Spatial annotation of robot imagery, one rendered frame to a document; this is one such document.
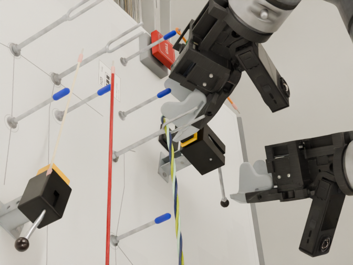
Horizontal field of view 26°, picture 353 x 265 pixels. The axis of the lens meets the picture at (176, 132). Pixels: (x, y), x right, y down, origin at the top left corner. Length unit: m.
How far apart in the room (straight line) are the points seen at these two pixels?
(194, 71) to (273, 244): 1.40
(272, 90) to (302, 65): 1.80
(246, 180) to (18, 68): 0.38
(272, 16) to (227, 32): 0.07
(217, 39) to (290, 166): 0.21
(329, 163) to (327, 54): 1.81
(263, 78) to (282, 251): 1.38
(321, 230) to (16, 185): 0.44
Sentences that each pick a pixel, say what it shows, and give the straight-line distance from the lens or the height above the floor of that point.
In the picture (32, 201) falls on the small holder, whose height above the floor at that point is 1.38.
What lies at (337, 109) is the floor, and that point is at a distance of 2.67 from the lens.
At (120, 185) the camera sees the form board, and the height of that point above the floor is 1.17.
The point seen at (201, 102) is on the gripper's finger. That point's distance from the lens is 1.01.
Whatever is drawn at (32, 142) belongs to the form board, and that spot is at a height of 1.30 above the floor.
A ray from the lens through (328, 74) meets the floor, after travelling 2.78.
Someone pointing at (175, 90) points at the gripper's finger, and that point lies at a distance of 1.06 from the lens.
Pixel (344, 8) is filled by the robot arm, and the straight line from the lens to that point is 0.93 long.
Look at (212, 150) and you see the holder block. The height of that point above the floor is 1.14.
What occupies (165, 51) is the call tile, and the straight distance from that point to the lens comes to 1.22.
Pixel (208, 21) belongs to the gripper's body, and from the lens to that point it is 0.96.
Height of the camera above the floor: 1.99
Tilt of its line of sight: 51 degrees down
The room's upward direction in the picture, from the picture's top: straight up
